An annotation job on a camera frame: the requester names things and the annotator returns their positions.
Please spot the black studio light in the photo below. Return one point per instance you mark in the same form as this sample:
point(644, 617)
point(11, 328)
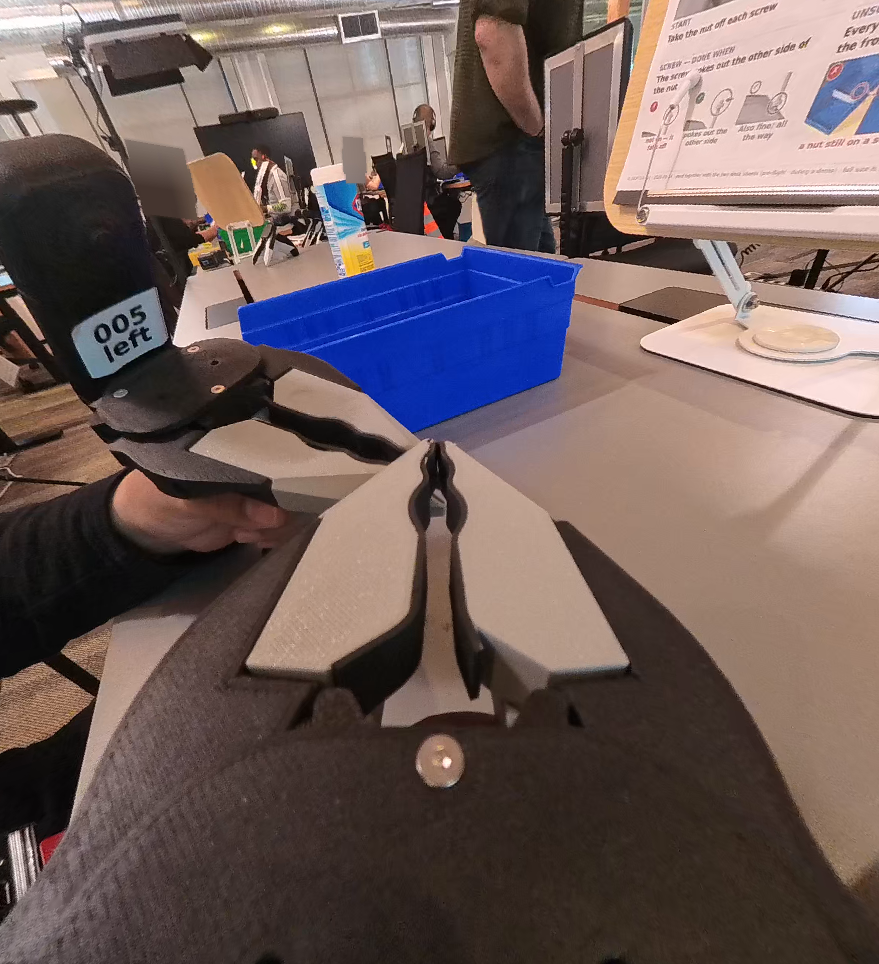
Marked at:
point(145, 60)

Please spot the person's left hand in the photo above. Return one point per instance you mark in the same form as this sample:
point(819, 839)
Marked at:
point(191, 527)

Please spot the silver air duct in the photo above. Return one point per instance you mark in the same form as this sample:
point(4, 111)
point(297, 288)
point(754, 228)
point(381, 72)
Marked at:
point(183, 19)

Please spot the wipes canister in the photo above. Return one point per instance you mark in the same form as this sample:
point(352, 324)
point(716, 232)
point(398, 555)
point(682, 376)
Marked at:
point(345, 226)

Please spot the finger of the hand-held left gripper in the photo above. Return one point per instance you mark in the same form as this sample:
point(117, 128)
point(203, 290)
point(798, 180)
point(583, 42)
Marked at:
point(296, 474)
point(326, 395)

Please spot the grey panel on stand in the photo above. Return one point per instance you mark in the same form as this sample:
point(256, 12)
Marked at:
point(590, 120)

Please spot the person's left forearm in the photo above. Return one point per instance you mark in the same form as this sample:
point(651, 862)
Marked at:
point(32, 587)

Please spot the black desk grommet cover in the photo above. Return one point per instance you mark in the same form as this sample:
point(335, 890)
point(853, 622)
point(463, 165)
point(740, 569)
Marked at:
point(673, 305)

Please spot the blue plastic bin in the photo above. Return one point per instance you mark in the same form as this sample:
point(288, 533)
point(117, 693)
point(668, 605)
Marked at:
point(424, 354)

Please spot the small ceiling air vent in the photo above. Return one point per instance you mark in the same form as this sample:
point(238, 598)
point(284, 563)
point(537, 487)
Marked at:
point(360, 26)

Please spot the grey desk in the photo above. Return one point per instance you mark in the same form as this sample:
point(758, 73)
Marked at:
point(710, 512)

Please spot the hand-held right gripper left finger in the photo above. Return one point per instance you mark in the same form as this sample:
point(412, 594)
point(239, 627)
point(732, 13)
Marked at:
point(341, 587)

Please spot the idle hand-held gripper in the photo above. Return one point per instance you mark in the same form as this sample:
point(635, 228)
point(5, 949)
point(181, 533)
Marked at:
point(273, 245)

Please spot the black tv screen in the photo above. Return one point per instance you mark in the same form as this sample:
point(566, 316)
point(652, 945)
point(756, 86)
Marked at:
point(258, 143)

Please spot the person's dark clothed body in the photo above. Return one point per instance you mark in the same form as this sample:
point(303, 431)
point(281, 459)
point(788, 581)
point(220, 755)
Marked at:
point(10, 791)

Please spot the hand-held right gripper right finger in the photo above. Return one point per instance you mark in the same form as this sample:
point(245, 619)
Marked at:
point(529, 595)

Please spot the wooden board on stand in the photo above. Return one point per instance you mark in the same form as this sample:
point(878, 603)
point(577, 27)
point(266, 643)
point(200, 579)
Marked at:
point(221, 188)

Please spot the white document stand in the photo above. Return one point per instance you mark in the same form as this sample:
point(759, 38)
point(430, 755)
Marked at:
point(785, 361)

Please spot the printed instruction sheet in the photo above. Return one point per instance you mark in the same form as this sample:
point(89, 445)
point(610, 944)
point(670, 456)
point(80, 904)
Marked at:
point(770, 90)

